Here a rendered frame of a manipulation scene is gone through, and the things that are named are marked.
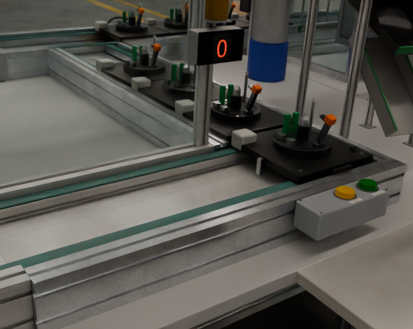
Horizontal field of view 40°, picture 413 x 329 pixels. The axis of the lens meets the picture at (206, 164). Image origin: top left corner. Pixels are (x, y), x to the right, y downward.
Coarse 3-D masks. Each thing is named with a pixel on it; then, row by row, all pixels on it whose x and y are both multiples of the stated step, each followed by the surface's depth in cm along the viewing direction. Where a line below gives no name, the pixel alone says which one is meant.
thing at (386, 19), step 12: (348, 0) 145; (360, 0) 141; (384, 0) 150; (396, 0) 147; (408, 0) 144; (372, 12) 138; (384, 12) 145; (396, 12) 147; (408, 12) 144; (372, 24) 138; (384, 24) 141; (396, 24) 143; (408, 24) 144; (384, 36) 135; (396, 36) 139; (408, 36) 140; (396, 48) 132; (408, 48) 133
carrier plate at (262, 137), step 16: (256, 144) 135; (336, 144) 138; (256, 160) 131; (272, 160) 127; (288, 160) 128; (304, 160) 128; (320, 160) 129; (336, 160) 130; (352, 160) 130; (368, 160) 133; (288, 176) 124; (304, 176) 121; (320, 176) 125
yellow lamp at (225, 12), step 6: (210, 0) 118; (216, 0) 118; (222, 0) 118; (228, 0) 119; (210, 6) 119; (216, 6) 118; (222, 6) 119; (228, 6) 120; (210, 12) 119; (216, 12) 119; (222, 12) 119; (210, 18) 120; (216, 18) 119; (222, 18) 120
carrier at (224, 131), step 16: (224, 96) 155; (240, 96) 151; (224, 112) 148; (240, 112) 150; (256, 112) 150; (272, 112) 157; (224, 128) 144; (240, 128) 145; (256, 128) 145; (272, 128) 147
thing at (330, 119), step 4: (320, 116) 128; (324, 116) 128; (328, 116) 126; (332, 116) 126; (324, 120) 127; (328, 120) 126; (332, 120) 125; (336, 120) 126; (324, 124) 127; (328, 124) 126; (332, 124) 126; (324, 128) 127; (328, 128) 127; (320, 132) 129; (324, 132) 128; (320, 136) 129; (324, 136) 129; (316, 140) 130; (320, 140) 129
